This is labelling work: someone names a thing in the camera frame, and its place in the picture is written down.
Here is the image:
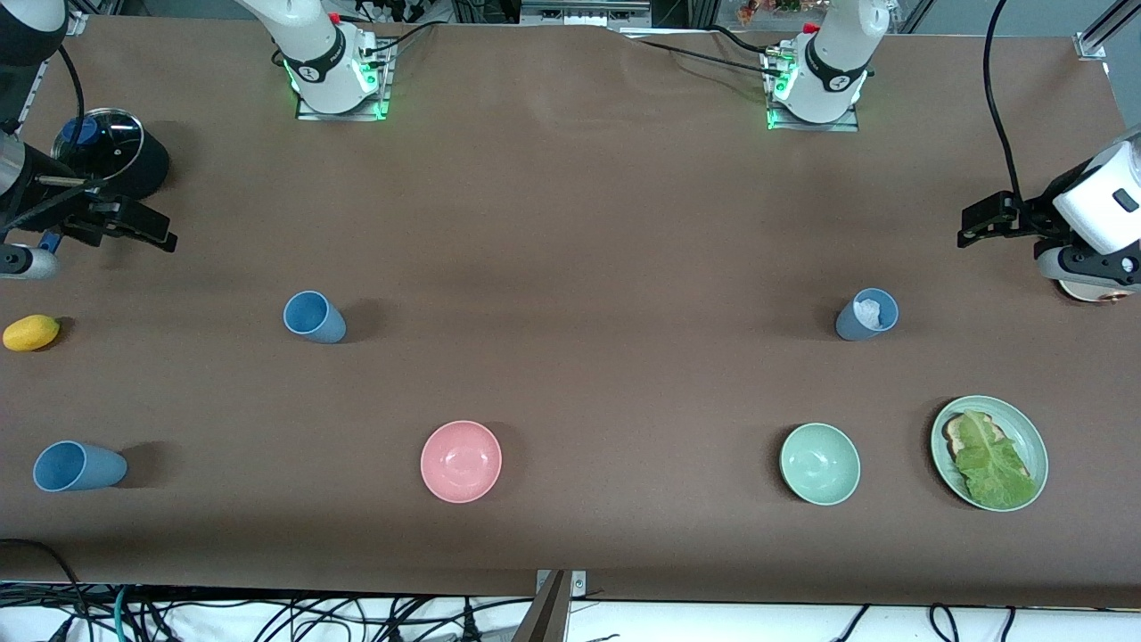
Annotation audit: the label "blue cup with white filling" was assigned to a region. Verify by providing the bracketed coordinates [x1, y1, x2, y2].
[835, 287, 899, 342]

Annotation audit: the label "blue plastic cup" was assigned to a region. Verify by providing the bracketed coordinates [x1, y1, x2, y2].
[283, 291, 348, 344]
[32, 440, 128, 493]

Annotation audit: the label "glass lid with blue knob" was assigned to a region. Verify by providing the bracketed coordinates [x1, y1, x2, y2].
[52, 108, 145, 185]

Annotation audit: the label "yellow lemon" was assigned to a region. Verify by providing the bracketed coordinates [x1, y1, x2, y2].
[2, 314, 62, 352]

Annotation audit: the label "bread slice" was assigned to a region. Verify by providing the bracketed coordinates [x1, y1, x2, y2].
[943, 412, 1035, 482]

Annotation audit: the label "mint green plate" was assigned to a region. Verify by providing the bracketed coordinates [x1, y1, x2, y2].
[930, 395, 1049, 513]

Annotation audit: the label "green lettuce leaf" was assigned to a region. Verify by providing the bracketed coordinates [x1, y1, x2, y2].
[954, 410, 1039, 509]

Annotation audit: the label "mint green bowl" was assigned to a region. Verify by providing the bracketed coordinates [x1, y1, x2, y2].
[779, 422, 862, 506]

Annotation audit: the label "colourful artificial flowers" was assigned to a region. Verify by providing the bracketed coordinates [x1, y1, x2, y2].
[735, 0, 808, 23]

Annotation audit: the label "pink bowl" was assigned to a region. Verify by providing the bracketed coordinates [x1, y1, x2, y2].
[420, 420, 503, 505]

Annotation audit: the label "grey metal box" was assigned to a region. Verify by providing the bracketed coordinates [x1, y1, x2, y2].
[520, 0, 653, 28]

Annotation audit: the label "dark slanted pole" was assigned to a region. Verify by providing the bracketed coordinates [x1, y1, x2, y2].
[510, 571, 571, 642]

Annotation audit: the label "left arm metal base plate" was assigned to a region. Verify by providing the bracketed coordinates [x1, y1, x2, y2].
[765, 49, 862, 133]

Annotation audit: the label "aluminium frame profile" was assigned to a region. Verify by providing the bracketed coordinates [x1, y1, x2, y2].
[1074, 0, 1141, 62]

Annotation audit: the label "aluminium table edge rail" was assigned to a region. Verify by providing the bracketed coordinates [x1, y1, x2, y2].
[18, 9, 90, 117]

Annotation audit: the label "short black base cable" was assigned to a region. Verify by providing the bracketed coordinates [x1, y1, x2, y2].
[709, 25, 772, 56]

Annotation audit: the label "black looping floor cable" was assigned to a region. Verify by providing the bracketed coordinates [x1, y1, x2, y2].
[0, 538, 86, 642]

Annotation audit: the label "long black base cable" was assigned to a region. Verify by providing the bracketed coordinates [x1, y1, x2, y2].
[624, 34, 785, 77]

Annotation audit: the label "black right base cable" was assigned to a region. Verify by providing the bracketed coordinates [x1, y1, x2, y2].
[361, 22, 438, 59]

